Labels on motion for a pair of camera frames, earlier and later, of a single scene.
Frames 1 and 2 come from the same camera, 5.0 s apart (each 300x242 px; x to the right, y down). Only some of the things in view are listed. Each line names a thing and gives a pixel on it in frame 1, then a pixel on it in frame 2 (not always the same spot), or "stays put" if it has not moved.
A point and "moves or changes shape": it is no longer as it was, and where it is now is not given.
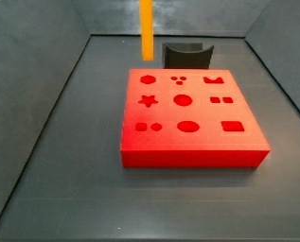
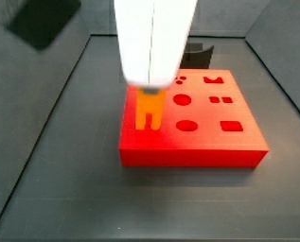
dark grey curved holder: [186, 56] stays put
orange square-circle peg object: [147, 31] moves or changes shape
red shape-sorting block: [186, 120] stays put
